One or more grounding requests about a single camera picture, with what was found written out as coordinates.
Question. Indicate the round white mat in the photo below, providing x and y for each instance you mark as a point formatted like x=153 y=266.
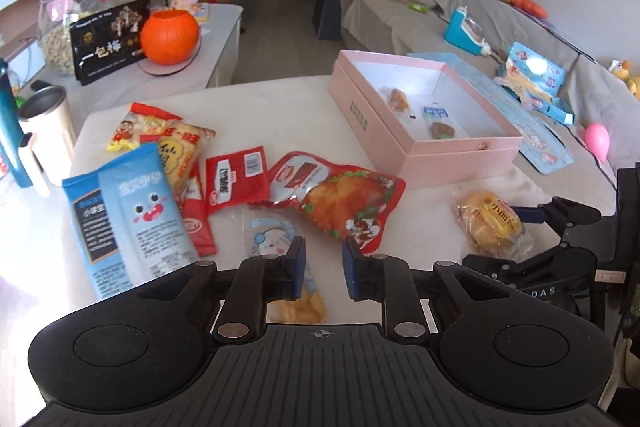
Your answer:
x=150 y=71

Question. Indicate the white low cabinet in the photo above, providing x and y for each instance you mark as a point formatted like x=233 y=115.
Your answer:
x=220 y=37

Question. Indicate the clear cartoon chips packet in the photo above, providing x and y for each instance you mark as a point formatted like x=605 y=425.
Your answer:
x=270 y=239

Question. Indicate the orange cushion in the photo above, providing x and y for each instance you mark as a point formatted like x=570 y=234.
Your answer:
x=530 y=7

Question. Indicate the small blue white packet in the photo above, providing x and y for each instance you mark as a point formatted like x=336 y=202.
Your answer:
x=435 y=114

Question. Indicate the black printed box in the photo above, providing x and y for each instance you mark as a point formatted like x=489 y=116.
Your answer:
x=100 y=52

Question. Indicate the teal bottle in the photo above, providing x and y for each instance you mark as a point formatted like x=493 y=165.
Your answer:
x=10 y=132

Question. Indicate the small brown wrapped snack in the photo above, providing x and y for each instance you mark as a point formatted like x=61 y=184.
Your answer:
x=442 y=130

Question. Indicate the red yellow rice cracker packet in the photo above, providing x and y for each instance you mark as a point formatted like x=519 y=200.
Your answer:
x=175 y=147

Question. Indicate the grey covered sofa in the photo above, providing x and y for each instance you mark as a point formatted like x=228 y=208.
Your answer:
x=390 y=22

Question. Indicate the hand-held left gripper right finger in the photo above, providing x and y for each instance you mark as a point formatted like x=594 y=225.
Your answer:
x=352 y=274

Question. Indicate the pink gift box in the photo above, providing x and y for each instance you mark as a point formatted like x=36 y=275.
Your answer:
x=380 y=132

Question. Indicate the small red snack packet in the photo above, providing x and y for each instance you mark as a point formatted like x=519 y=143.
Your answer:
x=235 y=179

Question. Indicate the pink balloon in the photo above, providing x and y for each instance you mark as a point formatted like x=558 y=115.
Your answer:
x=597 y=142

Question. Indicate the long red snack packet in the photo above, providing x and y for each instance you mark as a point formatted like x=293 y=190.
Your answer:
x=196 y=227

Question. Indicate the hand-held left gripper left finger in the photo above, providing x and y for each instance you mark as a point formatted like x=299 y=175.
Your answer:
x=298 y=268

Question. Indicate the cartoon printed toy box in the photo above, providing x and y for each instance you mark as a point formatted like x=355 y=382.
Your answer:
x=532 y=77

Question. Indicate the small orange wrapped snack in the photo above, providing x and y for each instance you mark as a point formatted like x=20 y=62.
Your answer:
x=398 y=100

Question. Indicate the red roast chicken packet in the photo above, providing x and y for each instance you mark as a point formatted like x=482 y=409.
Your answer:
x=340 y=197

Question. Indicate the large blue snack packet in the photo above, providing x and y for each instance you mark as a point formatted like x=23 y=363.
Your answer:
x=135 y=217

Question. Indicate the bread bun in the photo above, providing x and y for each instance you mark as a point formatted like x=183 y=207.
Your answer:
x=490 y=219

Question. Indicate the orange pumpkin bucket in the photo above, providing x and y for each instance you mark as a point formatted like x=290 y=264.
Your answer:
x=170 y=38

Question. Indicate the pink plush toy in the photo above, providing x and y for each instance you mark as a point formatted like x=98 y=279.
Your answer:
x=182 y=2

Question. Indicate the large glass jar of nuts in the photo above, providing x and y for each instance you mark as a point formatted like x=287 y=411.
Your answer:
x=60 y=42

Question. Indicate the light blue printed box lid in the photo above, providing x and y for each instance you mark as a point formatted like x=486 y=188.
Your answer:
x=542 y=147

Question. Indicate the small green wrapper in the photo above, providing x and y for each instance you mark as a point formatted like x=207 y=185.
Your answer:
x=417 y=7

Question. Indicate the teal and white toy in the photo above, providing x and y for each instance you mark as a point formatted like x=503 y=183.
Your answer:
x=462 y=32

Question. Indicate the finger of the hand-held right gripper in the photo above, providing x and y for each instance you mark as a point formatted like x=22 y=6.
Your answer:
x=550 y=264
x=526 y=214

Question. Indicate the yellow duck plush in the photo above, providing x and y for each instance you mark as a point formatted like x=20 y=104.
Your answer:
x=627 y=74

